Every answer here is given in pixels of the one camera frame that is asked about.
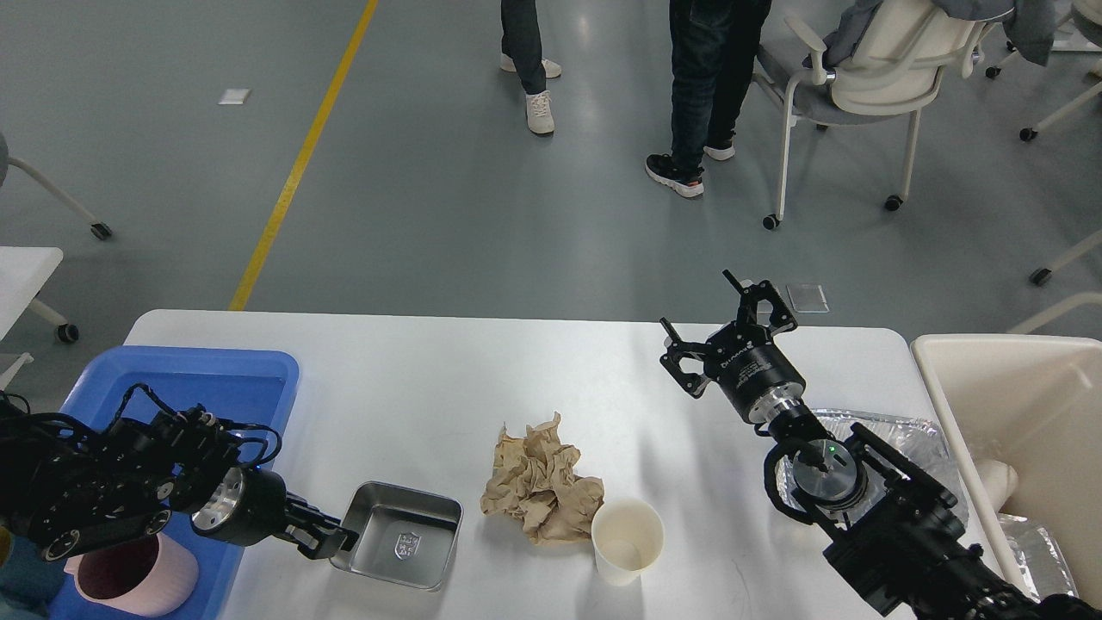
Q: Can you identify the person with black sneakers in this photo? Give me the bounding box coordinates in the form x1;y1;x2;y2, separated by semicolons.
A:
646;1;773;199

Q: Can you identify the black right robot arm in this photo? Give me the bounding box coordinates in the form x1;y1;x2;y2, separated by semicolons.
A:
660;275;1099;619

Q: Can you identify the clear floor plate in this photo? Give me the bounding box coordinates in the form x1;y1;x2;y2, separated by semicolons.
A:
786;283;830;313

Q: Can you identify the aluminium foil tray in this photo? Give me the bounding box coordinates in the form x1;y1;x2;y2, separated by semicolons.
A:
814;409;1079;601

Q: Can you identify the square stainless steel tray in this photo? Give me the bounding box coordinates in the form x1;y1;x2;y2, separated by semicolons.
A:
329;481;463;592

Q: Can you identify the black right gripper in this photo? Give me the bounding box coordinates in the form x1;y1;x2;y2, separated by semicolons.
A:
659;270;808;425

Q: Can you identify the white chair legs right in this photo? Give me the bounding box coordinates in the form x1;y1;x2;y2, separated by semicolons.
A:
986;0;1102;287

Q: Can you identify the blue plastic tray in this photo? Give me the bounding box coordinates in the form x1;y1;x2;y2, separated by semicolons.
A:
60;346;299;619

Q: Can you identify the white paper cup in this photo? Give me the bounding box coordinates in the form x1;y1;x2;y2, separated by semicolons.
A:
591;499;666;587

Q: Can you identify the cream plastic bin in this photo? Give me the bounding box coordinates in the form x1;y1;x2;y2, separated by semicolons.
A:
912;334;1101;607

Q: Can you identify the person with white sneakers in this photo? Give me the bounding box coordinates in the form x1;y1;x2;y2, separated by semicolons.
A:
500;1;562;135

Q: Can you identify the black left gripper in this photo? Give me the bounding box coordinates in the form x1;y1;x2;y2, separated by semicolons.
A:
190;468;359;561

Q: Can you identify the white grey office chair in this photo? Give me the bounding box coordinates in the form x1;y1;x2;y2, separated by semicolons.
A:
750;0;1060;232

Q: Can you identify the pink plastic mug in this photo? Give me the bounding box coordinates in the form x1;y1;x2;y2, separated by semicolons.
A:
64;533;198;617

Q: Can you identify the crumpled brown paper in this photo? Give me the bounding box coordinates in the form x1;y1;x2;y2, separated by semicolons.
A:
480;412;605;546

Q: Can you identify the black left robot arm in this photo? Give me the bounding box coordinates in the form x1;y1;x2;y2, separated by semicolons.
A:
1;383;359;561

